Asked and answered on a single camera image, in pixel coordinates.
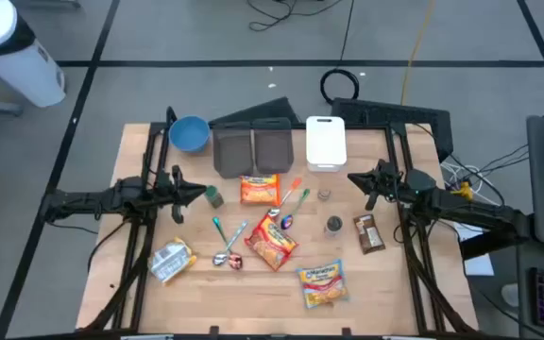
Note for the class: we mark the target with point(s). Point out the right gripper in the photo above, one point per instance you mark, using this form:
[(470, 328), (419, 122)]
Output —
[(380, 181)]

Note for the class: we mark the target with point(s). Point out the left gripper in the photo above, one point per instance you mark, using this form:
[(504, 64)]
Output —
[(177, 181)]

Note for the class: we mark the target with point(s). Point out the green-lid spice jar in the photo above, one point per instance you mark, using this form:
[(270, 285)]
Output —
[(214, 196)]

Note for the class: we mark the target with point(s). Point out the black-lid spice jar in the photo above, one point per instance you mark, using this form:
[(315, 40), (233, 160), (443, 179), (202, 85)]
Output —
[(334, 224)]

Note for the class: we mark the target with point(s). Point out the blue bowl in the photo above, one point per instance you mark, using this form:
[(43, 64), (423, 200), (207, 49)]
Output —
[(189, 134)]

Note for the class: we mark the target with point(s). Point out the orange ramen packet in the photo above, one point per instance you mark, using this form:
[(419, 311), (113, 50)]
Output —
[(260, 190)]

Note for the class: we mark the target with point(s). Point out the yellow ramen packet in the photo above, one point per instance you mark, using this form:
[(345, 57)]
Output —
[(171, 260)]

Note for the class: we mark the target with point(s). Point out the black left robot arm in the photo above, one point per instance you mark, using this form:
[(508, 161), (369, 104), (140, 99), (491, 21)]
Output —
[(88, 198)]

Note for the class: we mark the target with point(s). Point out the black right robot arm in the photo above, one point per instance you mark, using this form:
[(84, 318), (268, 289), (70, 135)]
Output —
[(465, 208)]

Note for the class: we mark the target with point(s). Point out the small glass jar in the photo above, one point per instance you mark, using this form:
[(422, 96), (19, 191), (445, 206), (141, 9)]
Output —
[(324, 194)]

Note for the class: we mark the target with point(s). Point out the brown snack bar packet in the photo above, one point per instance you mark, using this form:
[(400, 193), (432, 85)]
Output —
[(369, 234)]

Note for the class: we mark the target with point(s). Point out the grey plastic bin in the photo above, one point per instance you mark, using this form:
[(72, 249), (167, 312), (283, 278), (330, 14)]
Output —
[(273, 151), (232, 156)]

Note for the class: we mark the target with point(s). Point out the white plastic bin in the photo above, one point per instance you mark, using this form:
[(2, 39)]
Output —
[(326, 141)]

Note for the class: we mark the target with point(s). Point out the red ramen packet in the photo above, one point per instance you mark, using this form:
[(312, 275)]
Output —
[(270, 242)]

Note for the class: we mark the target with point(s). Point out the yellow plug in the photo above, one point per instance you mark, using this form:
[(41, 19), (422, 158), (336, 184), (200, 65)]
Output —
[(464, 191)]

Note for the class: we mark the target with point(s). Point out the blue ramen packet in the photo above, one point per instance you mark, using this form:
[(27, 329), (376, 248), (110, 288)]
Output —
[(322, 283)]

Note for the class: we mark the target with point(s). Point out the black wedge-shaped panel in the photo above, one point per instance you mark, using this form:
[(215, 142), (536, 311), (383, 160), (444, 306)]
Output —
[(272, 112)]

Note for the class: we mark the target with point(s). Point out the white paper sheet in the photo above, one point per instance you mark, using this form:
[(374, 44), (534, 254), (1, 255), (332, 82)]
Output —
[(477, 264)]

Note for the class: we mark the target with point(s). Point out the small black clamp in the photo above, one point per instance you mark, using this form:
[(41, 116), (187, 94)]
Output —
[(346, 331), (214, 330)]

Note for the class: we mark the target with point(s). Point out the black support bar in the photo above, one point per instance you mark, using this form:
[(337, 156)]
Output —
[(494, 245)]

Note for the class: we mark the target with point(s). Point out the white computer mouse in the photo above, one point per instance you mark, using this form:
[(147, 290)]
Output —
[(510, 295)]

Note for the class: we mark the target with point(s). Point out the white trash can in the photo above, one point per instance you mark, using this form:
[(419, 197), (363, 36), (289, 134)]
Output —
[(22, 71)]

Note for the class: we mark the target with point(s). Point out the grey metal bar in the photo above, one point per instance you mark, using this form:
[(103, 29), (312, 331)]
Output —
[(50, 3)]

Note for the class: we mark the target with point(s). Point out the black aluminium table frame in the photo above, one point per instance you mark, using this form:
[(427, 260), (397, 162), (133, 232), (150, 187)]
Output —
[(397, 128)]

